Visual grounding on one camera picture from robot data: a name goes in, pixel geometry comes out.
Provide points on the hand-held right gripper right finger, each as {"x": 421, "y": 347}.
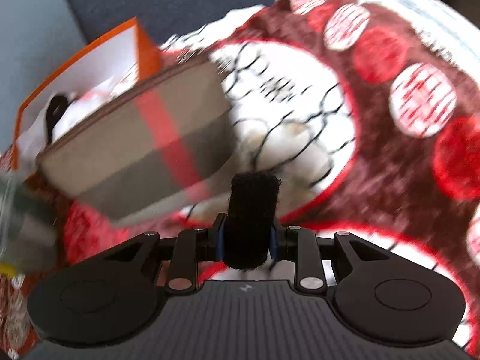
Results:
{"x": 275, "y": 243}

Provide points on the white fluffy cloth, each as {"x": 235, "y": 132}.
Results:
{"x": 285, "y": 146}

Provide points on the plaid zip pouch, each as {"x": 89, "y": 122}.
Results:
{"x": 112, "y": 165}

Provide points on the white printed sheet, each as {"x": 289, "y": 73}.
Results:
{"x": 442, "y": 18}

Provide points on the black felt piece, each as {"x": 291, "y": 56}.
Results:
{"x": 247, "y": 225}

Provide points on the orange paper bag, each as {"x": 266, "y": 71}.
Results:
{"x": 147, "y": 48}

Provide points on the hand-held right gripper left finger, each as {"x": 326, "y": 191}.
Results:
{"x": 221, "y": 240}

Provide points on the clear lidded green plastic box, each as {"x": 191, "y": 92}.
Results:
{"x": 26, "y": 232}

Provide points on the red patterned plush blanket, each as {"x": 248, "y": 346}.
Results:
{"x": 393, "y": 180}

